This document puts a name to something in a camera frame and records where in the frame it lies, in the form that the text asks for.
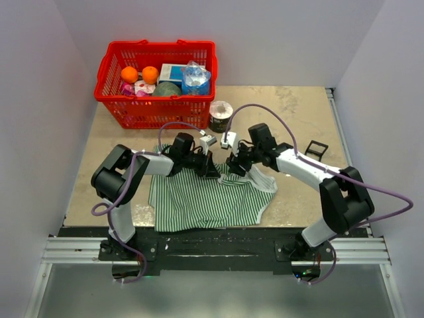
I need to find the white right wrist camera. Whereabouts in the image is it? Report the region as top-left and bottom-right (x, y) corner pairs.
(220, 131), (239, 156)

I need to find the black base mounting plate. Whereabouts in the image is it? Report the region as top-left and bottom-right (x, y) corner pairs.
(42, 227), (380, 280)

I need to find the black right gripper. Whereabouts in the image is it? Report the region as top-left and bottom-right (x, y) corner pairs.
(226, 142), (262, 178)

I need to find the orange fruit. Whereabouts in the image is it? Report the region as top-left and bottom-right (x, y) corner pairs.
(121, 66), (138, 84)
(142, 66), (160, 85)

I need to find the pink white snack packet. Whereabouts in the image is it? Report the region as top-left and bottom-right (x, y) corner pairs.
(121, 80), (156, 97)

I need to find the right orange fruit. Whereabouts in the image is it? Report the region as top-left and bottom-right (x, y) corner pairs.
(142, 66), (160, 85)

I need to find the blue wrapped tissue pack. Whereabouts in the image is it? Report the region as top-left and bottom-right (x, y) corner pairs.
(182, 61), (211, 96)

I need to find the green melon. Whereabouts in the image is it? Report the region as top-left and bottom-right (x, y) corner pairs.
(152, 81), (182, 97)

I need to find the white blue carton box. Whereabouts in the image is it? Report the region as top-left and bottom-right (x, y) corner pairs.
(157, 64), (186, 87)

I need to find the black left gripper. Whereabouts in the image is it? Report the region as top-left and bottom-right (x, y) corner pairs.
(182, 148), (221, 178)

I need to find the black wrapped toilet roll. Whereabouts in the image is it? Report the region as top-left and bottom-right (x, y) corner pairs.
(208, 101), (233, 133)

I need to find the small black square frame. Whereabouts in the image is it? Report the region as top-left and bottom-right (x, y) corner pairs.
(304, 140), (329, 162)

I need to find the green white striped garment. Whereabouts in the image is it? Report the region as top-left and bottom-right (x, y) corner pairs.
(148, 164), (278, 232)

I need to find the left orange fruit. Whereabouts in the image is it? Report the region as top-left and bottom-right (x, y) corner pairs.
(121, 66), (138, 84)

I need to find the red plastic shopping basket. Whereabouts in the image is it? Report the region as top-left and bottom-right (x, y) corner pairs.
(93, 40), (218, 129)

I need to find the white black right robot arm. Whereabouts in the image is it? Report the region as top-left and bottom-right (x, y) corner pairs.
(221, 123), (375, 260)

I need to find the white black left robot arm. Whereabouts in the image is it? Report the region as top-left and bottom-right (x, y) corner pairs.
(91, 132), (220, 260)

